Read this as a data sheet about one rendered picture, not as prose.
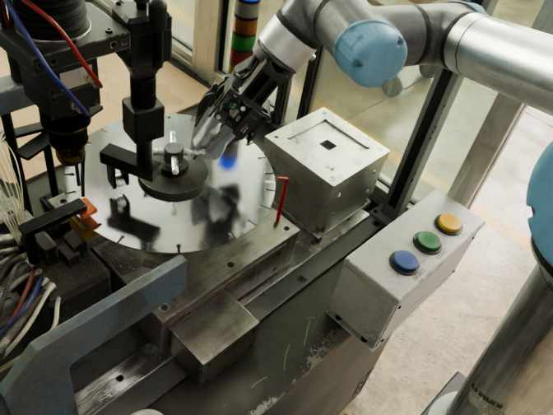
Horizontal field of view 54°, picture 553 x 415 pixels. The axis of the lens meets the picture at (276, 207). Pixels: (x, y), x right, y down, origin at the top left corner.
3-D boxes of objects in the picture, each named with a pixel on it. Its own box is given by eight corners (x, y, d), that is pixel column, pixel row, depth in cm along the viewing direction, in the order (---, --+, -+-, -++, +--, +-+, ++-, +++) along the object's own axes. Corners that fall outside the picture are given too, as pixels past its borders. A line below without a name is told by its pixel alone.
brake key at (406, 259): (399, 254, 91) (403, 245, 90) (419, 268, 89) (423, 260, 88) (385, 265, 89) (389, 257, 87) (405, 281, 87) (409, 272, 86)
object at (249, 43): (243, 38, 106) (244, 23, 104) (259, 48, 104) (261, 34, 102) (225, 44, 103) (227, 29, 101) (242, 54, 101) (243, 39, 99)
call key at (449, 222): (443, 217, 99) (447, 209, 98) (462, 230, 97) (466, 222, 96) (431, 227, 97) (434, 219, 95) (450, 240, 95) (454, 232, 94)
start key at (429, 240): (422, 235, 95) (425, 226, 94) (441, 249, 93) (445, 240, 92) (409, 245, 93) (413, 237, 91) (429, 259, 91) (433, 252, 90)
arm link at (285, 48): (274, 7, 77) (318, 43, 80) (254, 33, 79) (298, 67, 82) (276, 20, 71) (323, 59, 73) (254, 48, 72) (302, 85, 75)
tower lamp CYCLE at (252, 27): (244, 22, 104) (247, 6, 101) (261, 32, 102) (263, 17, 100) (227, 28, 101) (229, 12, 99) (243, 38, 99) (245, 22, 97)
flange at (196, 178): (190, 207, 83) (190, 194, 81) (123, 183, 84) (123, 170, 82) (219, 165, 91) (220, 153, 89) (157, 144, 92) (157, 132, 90)
